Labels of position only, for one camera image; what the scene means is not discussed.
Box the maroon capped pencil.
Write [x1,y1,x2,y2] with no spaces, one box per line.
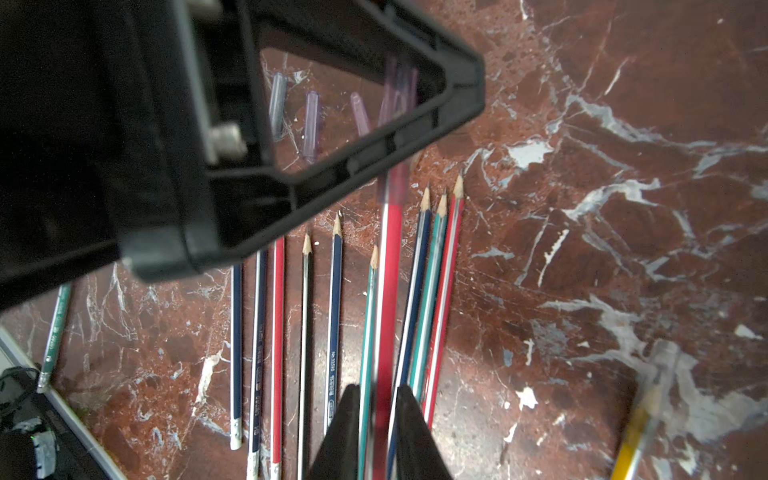
[367,164,409,479]

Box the purple cap of maroon pencil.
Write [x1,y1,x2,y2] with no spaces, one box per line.
[377,57,419,127]

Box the yellow pencil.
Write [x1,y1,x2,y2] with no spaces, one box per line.
[611,339,681,479]

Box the teal capped pencil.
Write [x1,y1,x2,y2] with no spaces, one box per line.
[357,246,379,480]

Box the navy capped pencil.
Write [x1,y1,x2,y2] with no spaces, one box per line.
[386,186,432,479]

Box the clear cap of black pencil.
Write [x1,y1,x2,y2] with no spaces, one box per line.
[269,73,287,142]

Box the red capped pencil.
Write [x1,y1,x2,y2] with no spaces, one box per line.
[270,237,285,480]

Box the black capped pencil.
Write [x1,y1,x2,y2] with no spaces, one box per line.
[297,233,312,479]

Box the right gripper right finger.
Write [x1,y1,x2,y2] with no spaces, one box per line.
[395,385,452,480]

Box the violet cap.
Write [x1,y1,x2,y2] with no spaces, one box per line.
[350,92,371,137]

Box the green capped pencil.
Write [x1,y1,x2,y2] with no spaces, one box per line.
[408,193,448,402]

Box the finger of the left gripper black frame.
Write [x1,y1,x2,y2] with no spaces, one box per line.
[1,1,485,309]

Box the blue capped pencil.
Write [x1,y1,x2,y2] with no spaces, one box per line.
[323,213,343,434]

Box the dark blue pencil thin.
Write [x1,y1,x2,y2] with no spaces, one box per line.
[230,264,243,451]

